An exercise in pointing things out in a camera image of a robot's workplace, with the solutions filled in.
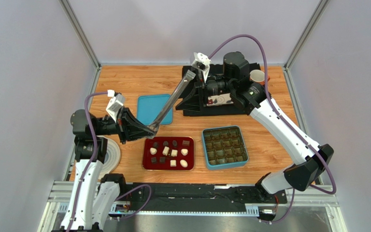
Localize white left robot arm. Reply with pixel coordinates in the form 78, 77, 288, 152
59, 107, 154, 232

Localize orange mug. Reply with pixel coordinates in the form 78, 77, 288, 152
250, 70, 270, 86

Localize red chocolate tray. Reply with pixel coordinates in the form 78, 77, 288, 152
142, 137, 195, 171

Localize blue tin lid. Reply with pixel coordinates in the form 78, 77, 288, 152
137, 94, 170, 126

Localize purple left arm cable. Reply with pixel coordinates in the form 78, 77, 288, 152
65, 91, 152, 232

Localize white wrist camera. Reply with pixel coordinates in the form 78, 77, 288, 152
106, 89, 126, 122
190, 52, 211, 83

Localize blue chocolate tin box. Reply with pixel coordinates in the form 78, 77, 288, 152
202, 125, 249, 171

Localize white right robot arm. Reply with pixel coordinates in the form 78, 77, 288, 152
187, 52, 334, 195

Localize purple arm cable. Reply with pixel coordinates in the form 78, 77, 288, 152
208, 34, 337, 224
65, 91, 152, 232

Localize floral square plate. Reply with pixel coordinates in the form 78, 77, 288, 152
207, 93, 233, 106

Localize white round plate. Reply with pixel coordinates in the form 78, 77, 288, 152
99, 136, 121, 179

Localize black cloth placemat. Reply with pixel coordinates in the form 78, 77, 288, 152
175, 64, 245, 116

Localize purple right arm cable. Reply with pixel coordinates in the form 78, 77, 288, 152
208, 34, 337, 224

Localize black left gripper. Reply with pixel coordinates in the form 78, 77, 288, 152
93, 106, 154, 144

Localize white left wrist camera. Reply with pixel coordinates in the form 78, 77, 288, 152
106, 89, 126, 122

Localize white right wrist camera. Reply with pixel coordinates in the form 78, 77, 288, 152
190, 52, 211, 83

